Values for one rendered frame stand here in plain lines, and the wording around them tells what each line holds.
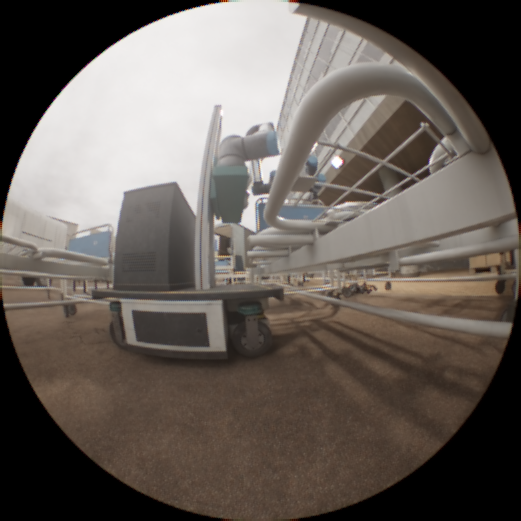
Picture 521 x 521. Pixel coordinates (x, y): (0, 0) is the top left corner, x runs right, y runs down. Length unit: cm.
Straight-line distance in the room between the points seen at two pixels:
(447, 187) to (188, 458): 55
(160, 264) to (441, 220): 79
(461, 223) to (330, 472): 41
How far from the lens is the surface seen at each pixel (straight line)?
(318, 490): 38
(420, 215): 20
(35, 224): 719
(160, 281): 73
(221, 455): 42
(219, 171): 77
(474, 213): 18
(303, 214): 161
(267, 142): 87
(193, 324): 63
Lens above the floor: 37
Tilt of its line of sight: 6 degrees up
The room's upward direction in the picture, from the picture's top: 3 degrees counter-clockwise
